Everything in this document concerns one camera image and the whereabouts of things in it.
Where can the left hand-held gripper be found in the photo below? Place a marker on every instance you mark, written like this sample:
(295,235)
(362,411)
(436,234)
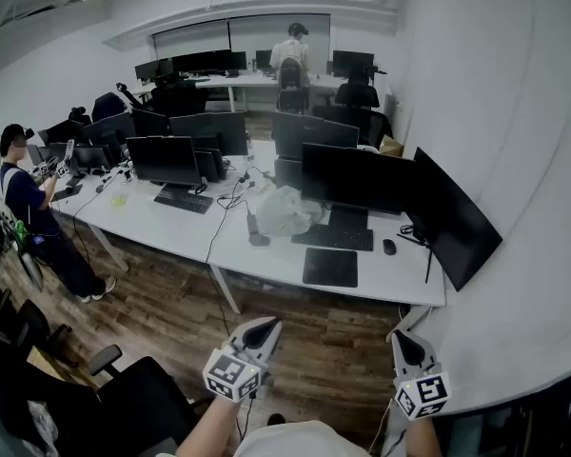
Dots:
(230,374)

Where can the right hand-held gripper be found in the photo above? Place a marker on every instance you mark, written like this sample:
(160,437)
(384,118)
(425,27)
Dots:
(421,393)

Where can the black mouse pad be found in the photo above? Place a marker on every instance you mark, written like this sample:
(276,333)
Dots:
(329,267)

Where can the person's left forearm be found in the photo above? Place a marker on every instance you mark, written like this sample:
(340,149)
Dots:
(209,426)

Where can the person's right forearm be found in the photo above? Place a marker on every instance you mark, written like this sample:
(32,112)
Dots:
(423,438)

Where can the black computer mouse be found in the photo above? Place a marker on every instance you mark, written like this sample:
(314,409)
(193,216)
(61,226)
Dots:
(389,247)

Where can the grey oval device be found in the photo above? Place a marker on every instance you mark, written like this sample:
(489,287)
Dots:
(259,240)

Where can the person's white shirt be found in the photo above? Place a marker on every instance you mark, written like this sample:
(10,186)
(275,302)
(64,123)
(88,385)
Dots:
(300,441)

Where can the black keyboard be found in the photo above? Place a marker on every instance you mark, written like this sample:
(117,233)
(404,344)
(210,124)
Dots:
(183,200)
(335,237)

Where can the white plastic bag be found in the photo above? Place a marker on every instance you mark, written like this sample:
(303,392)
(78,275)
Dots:
(285,210)

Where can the black office chair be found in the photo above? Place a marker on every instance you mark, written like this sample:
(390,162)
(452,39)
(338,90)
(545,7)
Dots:
(361,124)
(178,95)
(143,407)
(357,94)

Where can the large curved black monitor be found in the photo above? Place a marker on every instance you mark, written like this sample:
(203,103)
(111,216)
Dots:
(457,222)

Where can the black power plug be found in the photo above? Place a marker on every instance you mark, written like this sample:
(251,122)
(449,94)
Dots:
(243,177)

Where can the small black monitor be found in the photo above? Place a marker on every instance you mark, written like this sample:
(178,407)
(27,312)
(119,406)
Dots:
(288,173)

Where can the black flat computer monitor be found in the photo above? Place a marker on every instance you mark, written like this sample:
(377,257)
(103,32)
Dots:
(357,179)

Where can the yellow-green plastic cup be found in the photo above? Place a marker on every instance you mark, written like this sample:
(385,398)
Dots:
(119,201)

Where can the brown cardboard box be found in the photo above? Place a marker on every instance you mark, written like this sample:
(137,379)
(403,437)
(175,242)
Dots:
(391,146)

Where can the dark covered office chair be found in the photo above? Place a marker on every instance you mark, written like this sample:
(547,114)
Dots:
(107,106)

